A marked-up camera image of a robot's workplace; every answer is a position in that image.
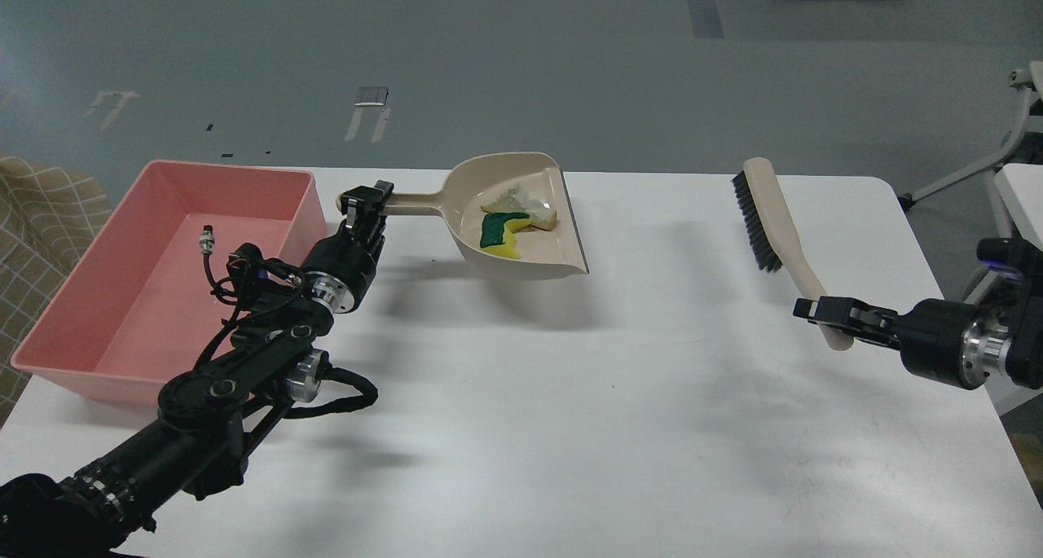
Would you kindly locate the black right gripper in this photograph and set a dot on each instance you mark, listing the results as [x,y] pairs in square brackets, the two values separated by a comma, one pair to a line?
[930,337]

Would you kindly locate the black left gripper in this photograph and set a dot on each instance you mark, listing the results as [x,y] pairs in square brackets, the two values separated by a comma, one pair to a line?
[341,268]

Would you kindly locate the beige plastic dustpan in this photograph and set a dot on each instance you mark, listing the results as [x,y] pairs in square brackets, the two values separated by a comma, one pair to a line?
[543,255]

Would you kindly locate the yellow green sponge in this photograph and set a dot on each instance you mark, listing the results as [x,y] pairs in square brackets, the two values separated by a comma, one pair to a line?
[499,233]

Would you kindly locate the beige hand brush black bristles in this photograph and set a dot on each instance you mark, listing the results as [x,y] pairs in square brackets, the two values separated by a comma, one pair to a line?
[774,238]

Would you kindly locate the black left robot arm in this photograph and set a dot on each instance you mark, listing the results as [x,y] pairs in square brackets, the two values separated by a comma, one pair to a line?
[261,368]

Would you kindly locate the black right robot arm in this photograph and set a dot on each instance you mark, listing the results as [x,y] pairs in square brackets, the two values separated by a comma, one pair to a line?
[1005,339]

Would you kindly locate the pink plastic bin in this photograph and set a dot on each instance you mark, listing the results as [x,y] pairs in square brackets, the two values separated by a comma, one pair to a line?
[137,310]

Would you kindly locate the white side table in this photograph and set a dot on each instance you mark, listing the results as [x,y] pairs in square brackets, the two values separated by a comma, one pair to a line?
[1020,188]

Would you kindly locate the beige checkered cloth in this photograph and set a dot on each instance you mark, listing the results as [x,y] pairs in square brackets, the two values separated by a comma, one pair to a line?
[49,217]

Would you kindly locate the white grey chair frame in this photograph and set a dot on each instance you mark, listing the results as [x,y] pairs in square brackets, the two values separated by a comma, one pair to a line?
[1018,142]

